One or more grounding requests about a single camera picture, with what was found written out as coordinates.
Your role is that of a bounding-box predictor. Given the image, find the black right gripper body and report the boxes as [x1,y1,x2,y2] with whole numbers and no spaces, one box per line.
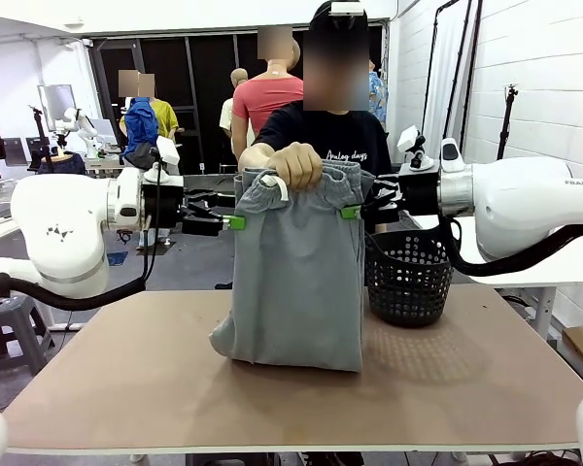
[391,166,442,218]

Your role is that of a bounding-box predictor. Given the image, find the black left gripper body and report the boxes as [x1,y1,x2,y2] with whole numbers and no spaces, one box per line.
[142,183,196,237]

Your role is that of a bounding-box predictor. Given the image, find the grey training pants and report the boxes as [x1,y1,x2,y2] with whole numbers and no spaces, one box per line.
[208,162,376,374]

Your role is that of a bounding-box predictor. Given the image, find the person's right forearm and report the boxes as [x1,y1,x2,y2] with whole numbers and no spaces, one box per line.
[237,144,286,169]

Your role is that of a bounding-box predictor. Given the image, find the person's right hand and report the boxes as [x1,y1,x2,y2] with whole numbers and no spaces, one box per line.
[266,142,325,191]

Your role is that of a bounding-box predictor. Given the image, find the mannequin in cream shirt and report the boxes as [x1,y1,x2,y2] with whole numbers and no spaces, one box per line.
[218,67,249,161]

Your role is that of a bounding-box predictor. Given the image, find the figure in yellow shirt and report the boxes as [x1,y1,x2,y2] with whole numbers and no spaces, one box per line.
[138,72,181,147]

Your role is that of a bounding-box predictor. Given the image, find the mannequin in blue patterned shirt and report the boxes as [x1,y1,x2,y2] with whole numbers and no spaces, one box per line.
[367,57,390,130]

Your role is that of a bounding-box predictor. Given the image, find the dark grey perforated plastic basket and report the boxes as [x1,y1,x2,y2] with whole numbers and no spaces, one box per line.
[363,230,456,327]

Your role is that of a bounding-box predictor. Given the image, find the person in black t-shirt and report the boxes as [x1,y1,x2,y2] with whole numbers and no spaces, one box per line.
[252,28,393,234]

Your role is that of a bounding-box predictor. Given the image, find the black tripod stand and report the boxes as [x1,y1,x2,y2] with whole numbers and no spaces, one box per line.
[497,83,521,161]
[27,105,55,175]

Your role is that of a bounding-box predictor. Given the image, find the mannequin in red shirt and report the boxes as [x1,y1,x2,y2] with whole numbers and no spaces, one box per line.
[231,26,305,161]

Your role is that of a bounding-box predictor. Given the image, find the white side table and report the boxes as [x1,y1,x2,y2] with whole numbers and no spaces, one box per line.
[412,216,583,341]

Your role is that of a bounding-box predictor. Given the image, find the background monitor screen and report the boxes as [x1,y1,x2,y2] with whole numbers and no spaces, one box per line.
[37,84,78,133]

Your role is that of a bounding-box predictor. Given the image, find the black cap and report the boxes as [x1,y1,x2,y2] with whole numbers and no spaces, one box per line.
[309,0,369,30]

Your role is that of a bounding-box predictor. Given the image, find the grey plastic stool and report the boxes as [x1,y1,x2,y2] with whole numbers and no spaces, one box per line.
[0,293,57,387]

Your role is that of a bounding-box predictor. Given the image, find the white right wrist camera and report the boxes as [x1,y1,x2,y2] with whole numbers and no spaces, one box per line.
[396,124,441,172]

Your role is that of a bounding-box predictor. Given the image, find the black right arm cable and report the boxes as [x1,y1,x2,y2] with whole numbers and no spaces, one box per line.
[436,216,583,279]

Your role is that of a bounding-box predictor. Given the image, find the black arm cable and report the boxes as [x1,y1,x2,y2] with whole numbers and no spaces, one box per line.
[0,154,169,312]
[436,216,583,279]

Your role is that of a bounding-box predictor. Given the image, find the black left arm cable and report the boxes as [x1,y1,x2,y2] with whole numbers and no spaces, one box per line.
[0,154,169,312]

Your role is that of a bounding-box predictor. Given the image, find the white head-mounted camera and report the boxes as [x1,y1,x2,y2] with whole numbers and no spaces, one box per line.
[329,1,363,18]

